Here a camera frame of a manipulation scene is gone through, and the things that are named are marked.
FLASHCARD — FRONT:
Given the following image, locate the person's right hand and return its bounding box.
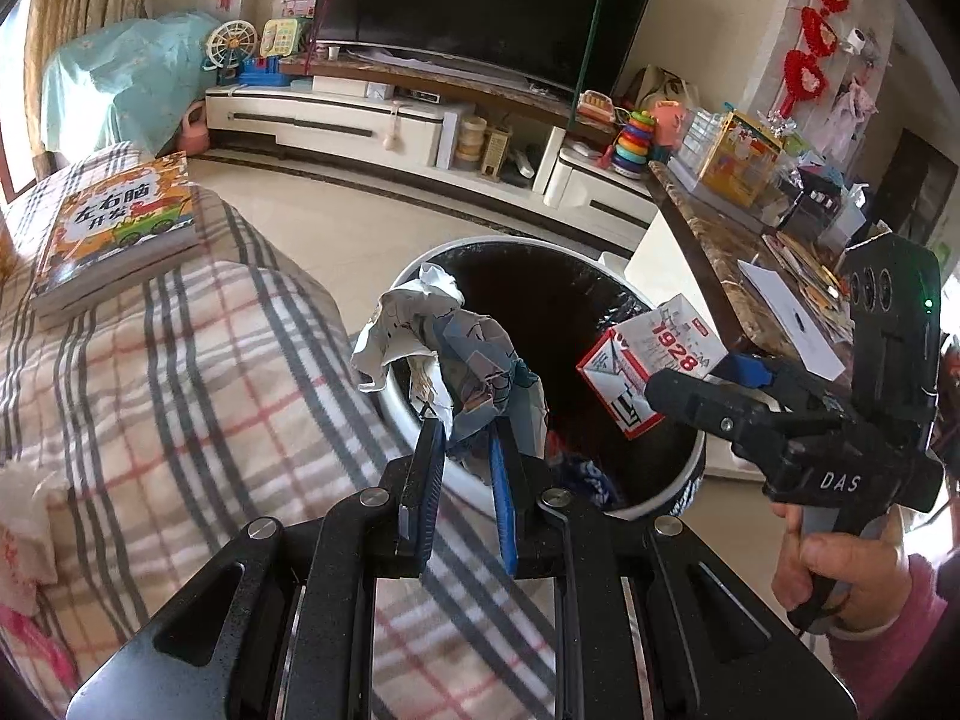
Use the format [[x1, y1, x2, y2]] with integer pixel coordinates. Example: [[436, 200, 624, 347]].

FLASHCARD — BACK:
[[772, 502, 912, 637]]

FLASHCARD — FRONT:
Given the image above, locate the pink hanging cloth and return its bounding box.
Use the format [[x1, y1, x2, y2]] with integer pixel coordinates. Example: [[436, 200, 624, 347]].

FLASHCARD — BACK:
[[829, 79, 878, 158]]

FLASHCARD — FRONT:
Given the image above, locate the green stick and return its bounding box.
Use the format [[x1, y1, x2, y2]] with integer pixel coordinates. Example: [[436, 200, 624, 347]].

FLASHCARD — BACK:
[[570, 0, 608, 128]]

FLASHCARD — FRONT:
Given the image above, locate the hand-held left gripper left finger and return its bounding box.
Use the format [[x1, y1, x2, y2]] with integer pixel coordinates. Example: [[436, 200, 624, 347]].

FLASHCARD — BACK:
[[66, 416, 447, 720]]

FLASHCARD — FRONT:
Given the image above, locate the red and white carton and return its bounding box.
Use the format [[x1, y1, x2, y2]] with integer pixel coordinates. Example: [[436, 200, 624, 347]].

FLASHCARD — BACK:
[[576, 294, 728, 441]]

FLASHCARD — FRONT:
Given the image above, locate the marble side counter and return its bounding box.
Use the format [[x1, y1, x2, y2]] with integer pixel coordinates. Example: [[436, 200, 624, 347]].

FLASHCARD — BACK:
[[649, 161, 856, 383]]

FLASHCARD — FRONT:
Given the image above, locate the white paper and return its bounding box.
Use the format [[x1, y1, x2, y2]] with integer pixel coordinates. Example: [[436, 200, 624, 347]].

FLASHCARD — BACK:
[[351, 262, 552, 458]]

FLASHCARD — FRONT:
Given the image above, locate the rainbow stacking ring toy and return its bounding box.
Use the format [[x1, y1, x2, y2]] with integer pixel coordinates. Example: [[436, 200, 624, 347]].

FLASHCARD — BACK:
[[609, 109, 653, 177]]

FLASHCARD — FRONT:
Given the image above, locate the yellow printed box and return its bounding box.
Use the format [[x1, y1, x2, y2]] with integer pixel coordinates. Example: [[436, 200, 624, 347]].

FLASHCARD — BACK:
[[697, 111, 785, 207]]

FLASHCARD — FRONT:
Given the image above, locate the orange children's book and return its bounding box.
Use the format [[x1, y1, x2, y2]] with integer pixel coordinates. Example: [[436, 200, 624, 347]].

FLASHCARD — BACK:
[[30, 150, 202, 316]]

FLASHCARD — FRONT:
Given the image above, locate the blue toy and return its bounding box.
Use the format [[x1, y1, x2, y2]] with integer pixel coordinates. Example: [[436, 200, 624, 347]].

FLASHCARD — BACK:
[[240, 56, 290, 91]]

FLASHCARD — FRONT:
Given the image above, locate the white envelope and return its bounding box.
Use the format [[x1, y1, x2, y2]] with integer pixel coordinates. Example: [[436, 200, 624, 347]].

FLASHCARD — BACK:
[[739, 259, 848, 382]]

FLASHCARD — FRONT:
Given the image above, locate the green toy phone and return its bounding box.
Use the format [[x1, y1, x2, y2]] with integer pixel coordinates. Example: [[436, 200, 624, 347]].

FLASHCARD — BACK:
[[259, 15, 308, 61]]

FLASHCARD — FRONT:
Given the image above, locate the teal dust cover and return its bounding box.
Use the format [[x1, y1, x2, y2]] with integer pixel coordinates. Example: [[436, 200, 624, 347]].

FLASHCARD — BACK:
[[39, 13, 226, 158]]

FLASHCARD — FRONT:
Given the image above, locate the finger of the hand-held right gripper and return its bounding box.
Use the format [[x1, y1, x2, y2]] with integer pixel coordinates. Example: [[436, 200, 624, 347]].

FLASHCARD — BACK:
[[729, 354, 842, 407], [645, 369, 826, 466]]

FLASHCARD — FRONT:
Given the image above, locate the beige patterned curtain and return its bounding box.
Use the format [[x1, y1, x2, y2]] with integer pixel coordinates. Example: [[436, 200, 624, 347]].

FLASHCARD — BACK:
[[22, 0, 162, 83]]

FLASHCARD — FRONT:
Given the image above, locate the white television cabinet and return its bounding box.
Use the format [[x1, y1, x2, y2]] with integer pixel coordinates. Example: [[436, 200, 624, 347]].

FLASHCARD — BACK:
[[204, 60, 653, 252]]

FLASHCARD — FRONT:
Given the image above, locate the beige bag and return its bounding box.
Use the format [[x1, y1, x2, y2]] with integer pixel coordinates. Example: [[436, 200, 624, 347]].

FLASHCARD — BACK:
[[626, 66, 698, 117]]

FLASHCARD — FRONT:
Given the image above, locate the black television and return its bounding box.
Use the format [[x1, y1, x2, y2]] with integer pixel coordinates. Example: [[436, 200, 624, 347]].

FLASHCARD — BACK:
[[311, 0, 665, 102]]

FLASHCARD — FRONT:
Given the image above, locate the toy ferris wheel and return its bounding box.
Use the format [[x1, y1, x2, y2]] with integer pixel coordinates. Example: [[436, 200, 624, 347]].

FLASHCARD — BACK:
[[201, 19, 260, 87]]

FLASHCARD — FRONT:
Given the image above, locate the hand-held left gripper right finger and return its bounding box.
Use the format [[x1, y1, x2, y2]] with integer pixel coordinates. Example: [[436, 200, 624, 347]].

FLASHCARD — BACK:
[[487, 420, 860, 720]]

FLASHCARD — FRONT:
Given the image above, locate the pink watering can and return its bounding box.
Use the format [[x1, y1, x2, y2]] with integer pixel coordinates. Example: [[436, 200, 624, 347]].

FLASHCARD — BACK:
[[176, 101, 211, 155]]

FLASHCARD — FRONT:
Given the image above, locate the clear plastic bag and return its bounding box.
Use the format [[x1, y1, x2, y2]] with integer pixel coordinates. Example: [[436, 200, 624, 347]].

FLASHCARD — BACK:
[[0, 465, 62, 612]]

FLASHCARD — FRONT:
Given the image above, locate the white round bin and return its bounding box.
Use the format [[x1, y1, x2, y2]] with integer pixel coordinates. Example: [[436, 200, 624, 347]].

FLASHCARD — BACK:
[[373, 238, 707, 518]]

